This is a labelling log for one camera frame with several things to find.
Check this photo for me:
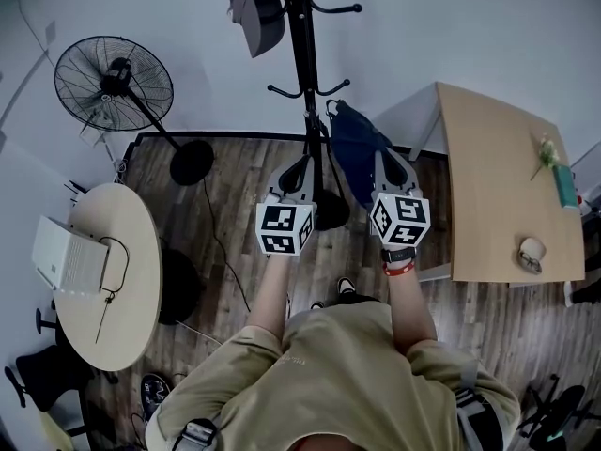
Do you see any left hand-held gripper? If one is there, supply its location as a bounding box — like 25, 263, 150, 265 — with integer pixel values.
255, 154, 321, 257

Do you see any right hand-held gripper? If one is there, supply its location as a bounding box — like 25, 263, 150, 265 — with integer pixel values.
369, 149, 432, 247

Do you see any dark blue bag item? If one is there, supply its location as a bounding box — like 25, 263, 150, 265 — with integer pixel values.
325, 100, 394, 207

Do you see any black metal coat stand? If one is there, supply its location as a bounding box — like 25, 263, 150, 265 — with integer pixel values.
267, 0, 363, 232

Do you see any person's right forearm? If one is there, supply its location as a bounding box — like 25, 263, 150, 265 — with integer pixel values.
382, 270, 440, 361

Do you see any person's left forearm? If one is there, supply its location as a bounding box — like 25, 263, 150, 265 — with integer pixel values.
243, 251, 295, 343

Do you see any black wrist watch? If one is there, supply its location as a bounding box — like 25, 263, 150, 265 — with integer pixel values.
380, 246, 418, 264

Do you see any rectangular wooden desk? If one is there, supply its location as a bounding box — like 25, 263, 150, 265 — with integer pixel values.
373, 81, 588, 285

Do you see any white flower sprig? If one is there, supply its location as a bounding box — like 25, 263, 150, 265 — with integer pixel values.
530, 133, 561, 182

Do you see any black round table base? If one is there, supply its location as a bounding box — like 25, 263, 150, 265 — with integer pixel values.
157, 248, 204, 326

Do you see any grey cap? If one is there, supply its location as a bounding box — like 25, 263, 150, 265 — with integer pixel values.
228, 0, 286, 60

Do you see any person's khaki shirt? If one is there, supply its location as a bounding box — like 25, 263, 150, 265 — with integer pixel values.
145, 297, 523, 451

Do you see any black standing fan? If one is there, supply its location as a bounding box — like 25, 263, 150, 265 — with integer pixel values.
53, 35, 217, 188

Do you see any round beige table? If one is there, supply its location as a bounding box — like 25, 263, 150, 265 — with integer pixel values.
53, 182, 163, 373

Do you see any white printer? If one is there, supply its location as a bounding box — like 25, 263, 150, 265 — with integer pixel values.
31, 214, 111, 296

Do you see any black patterned sneaker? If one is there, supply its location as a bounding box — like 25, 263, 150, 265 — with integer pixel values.
140, 372, 171, 423

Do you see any black office chair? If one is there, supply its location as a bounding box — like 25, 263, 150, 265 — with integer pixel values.
3, 306, 119, 437
517, 372, 595, 446

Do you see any red bracelet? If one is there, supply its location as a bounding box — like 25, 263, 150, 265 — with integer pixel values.
381, 259, 416, 278

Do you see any black floor cable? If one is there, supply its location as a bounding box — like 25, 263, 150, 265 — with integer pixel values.
201, 176, 253, 314

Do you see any black cable on table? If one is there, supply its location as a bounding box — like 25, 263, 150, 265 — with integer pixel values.
95, 236, 131, 346

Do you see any grey shoulder strap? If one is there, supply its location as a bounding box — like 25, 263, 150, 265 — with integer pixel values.
170, 417, 220, 451
452, 386, 490, 451

